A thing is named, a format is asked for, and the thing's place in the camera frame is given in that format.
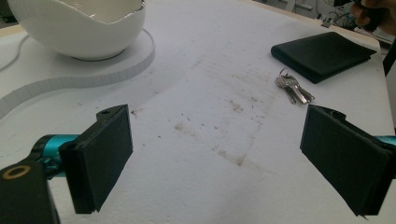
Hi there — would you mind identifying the black folded wallet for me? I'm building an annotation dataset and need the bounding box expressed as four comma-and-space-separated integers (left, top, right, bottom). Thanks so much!
270, 31, 377, 84

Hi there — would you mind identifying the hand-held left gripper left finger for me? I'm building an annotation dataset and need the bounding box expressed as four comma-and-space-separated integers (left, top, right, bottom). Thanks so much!
32, 104, 134, 215

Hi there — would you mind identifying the white ceramic bowl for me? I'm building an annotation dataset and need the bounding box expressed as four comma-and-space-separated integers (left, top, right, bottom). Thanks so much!
7, 0, 147, 62

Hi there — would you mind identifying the white foam board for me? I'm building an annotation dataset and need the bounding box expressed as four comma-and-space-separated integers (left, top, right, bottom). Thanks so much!
0, 28, 156, 120

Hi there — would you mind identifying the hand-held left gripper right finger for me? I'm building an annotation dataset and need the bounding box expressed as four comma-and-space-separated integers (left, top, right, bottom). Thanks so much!
300, 104, 396, 217

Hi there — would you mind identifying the white cable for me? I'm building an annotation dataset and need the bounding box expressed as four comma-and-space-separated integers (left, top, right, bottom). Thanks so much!
0, 35, 30, 71

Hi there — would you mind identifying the silver key bunch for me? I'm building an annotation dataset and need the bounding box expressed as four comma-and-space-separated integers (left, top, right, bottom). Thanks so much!
275, 68, 316, 105

